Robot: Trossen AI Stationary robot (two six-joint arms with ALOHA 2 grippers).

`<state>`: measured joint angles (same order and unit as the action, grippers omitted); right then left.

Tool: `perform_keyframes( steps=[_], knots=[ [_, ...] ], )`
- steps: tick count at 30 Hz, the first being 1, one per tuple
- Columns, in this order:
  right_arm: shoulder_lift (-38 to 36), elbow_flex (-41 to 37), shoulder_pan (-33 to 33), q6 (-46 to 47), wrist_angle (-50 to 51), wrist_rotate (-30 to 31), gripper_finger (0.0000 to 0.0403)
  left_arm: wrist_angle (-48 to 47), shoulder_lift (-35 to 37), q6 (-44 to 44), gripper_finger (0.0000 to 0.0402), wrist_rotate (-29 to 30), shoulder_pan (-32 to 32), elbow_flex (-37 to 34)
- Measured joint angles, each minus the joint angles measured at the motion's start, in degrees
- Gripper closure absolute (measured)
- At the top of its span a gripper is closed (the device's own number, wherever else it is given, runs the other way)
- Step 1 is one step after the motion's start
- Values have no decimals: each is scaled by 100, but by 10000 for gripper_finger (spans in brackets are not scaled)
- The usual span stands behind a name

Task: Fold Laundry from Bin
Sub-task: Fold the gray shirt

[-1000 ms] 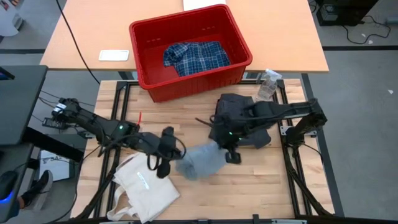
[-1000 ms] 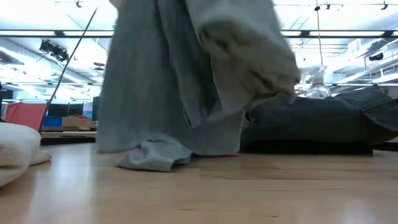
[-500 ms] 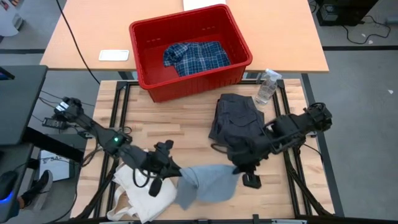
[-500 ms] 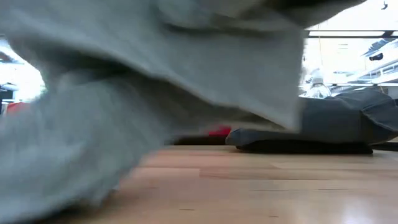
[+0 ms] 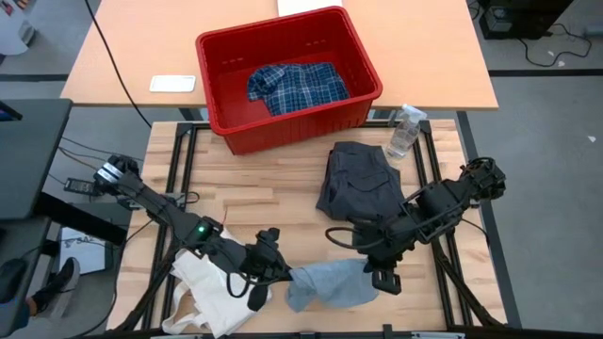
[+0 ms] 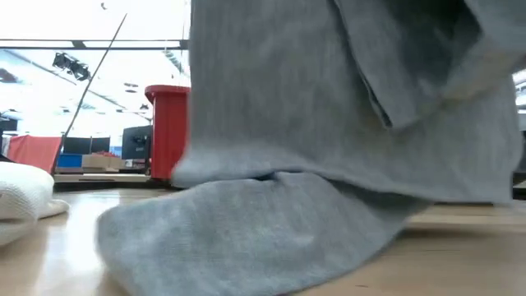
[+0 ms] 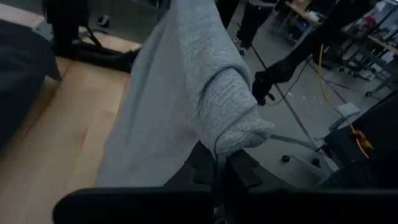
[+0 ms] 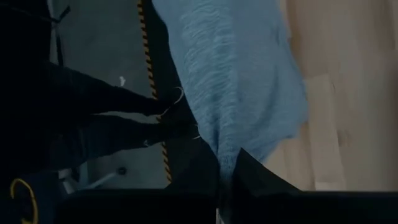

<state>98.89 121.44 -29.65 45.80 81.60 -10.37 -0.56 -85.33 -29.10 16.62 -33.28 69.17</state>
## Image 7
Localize thin black floor cable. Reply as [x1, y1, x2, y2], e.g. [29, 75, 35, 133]
[266, 57, 312, 107]

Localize black floor cabinet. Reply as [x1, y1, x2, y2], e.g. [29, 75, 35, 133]
[317, 90, 398, 189]

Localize small dark floor object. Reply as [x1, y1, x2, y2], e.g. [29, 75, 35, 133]
[97, 14, 111, 29]

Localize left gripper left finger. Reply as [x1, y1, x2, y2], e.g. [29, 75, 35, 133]
[162, 141, 218, 195]

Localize yellow floor cable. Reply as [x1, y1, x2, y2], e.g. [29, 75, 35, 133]
[317, 42, 371, 159]

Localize orange cable connector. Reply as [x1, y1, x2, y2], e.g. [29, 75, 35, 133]
[352, 128, 374, 151]

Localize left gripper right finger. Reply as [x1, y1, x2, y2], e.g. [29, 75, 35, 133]
[223, 149, 295, 195]

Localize cluttered wooden workbench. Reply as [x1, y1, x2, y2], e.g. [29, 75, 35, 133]
[284, 0, 398, 97]

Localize person's leg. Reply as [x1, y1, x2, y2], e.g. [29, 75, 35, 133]
[233, 0, 278, 57]
[215, 0, 240, 30]

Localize silver desk foot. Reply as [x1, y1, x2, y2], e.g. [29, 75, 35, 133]
[269, 133, 340, 182]

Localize light grey floor block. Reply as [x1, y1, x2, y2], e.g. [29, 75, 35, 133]
[328, 102, 361, 132]

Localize dark grey cargo shorts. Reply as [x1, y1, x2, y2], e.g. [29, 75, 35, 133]
[0, 19, 62, 150]

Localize light grey garment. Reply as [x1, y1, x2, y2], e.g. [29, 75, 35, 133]
[95, 0, 275, 189]

